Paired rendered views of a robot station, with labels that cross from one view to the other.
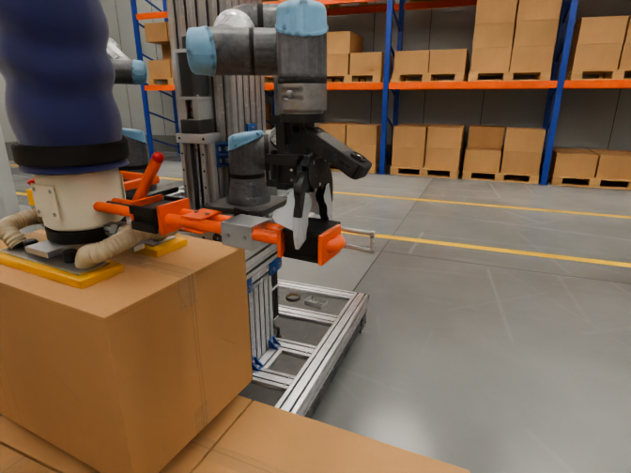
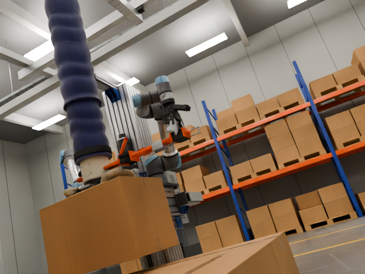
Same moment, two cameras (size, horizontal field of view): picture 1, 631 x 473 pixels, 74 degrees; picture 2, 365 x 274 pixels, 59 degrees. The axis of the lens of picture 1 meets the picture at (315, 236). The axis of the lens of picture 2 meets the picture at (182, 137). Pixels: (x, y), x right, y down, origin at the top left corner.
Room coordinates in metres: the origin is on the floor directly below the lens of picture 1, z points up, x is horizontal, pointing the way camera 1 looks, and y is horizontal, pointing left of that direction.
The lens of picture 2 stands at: (-0.95, 0.08, 0.65)
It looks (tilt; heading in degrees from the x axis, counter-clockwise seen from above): 17 degrees up; 357
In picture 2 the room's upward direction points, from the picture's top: 16 degrees counter-clockwise
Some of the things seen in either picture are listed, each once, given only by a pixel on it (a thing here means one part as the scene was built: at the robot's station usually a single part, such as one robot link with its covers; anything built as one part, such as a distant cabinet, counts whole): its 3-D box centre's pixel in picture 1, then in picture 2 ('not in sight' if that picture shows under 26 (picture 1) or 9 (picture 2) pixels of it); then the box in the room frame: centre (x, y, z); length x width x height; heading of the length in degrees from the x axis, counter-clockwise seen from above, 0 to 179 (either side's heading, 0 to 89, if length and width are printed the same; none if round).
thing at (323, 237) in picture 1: (309, 240); (180, 135); (0.67, 0.01, 1.15); 0.08 x 0.07 x 0.05; 62
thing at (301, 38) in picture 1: (301, 44); (163, 86); (0.69, 0.02, 1.45); 0.09 x 0.08 x 0.11; 6
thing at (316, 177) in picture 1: (299, 152); (169, 112); (0.69, 0.03, 1.29); 0.09 x 0.08 x 0.12; 62
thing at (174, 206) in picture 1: (161, 213); (128, 158); (0.84, 0.32, 1.15); 0.10 x 0.08 x 0.06; 152
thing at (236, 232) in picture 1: (246, 231); (159, 145); (0.74, 0.13, 1.14); 0.07 x 0.07 x 0.04; 62
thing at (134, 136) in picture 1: (128, 145); not in sight; (1.59, 0.69, 1.20); 0.13 x 0.12 x 0.14; 124
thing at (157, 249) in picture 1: (124, 232); not in sight; (1.04, 0.49, 1.05); 0.34 x 0.10 x 0.05; 62
